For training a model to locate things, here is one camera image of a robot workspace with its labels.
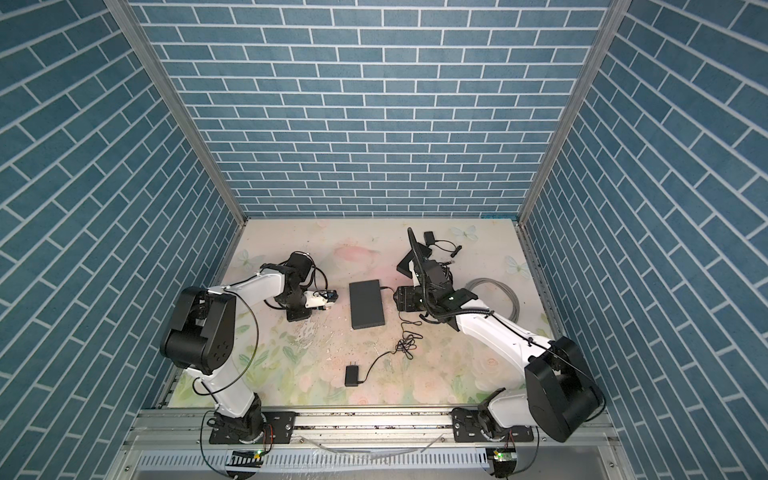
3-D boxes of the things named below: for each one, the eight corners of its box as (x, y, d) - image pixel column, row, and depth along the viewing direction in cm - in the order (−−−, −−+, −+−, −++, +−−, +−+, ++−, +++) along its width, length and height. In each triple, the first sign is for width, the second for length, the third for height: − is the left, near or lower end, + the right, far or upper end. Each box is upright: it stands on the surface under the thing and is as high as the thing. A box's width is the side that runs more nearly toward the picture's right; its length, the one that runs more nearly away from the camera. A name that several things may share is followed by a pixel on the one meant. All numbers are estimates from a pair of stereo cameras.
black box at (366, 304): (351, 330, 92) (350, 326, 90) (350, 286, 102) (349, 282, 101) (385, 325, 93) (384, 322, 91) (380, 283, 103) (379, 279, 102)
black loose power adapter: (344, 386, 82) (343, 384, 81) (347, 364, 86) (346, 361, 84) (358, 386, 82) (357, 384, 81) (360, 364, 86) (359, 361, 84)
